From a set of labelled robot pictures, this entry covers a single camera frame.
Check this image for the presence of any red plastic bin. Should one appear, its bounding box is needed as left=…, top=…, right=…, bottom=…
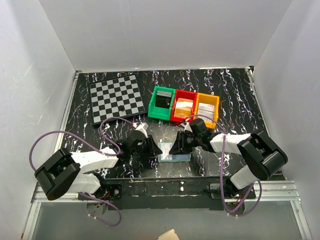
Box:
left=170, top=89, right=197, bottom=123

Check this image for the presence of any black grey chessboard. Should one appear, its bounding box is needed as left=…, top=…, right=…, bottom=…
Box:
left=89, top=74, right=146, bottom=125

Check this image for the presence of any black cards stack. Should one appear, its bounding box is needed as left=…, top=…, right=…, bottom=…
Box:
left=156, top=90, right=172, bottom=98

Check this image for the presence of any white gold VIP card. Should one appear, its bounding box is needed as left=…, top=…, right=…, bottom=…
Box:
left=160, top=142, right=173, bottom=161

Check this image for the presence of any orange plastic bin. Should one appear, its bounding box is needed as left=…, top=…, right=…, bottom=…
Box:
left=194, top=92, right=220, bottom=129

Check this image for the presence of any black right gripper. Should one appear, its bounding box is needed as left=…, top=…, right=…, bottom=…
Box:
left=168, top=130, right=201, bottom=155

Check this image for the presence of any black mounting base rail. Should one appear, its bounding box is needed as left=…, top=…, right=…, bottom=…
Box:
left=77, top=174, right=258, bottom=211

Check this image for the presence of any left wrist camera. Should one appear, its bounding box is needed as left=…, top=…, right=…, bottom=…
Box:
left=135, top=122, right=149, bottom=138

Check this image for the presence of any cardboard piece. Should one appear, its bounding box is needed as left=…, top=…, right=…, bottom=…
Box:
left=158, top=228, right=180, bottom=240

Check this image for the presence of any mint green card holder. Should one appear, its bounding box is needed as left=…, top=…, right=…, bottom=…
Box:
left=157, top=142, right=191, bottom=163

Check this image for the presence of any green plastic bin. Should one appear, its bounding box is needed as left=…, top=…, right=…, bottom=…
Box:
left=148, top=86, right=176, bottom=121

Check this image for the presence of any black VIP credit card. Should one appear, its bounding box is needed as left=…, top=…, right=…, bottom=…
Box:
left=155, top=95, right=172, bottom=109

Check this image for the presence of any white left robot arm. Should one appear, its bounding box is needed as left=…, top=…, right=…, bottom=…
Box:
left=33, top=124, right=163, bottom=201

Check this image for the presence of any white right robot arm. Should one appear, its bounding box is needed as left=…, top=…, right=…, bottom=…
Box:
left=169, top=118, right=288, bottom=199

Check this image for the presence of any orange white cards stack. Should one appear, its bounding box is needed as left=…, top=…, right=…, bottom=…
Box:
left=173, top=98, right=194, bottom=118

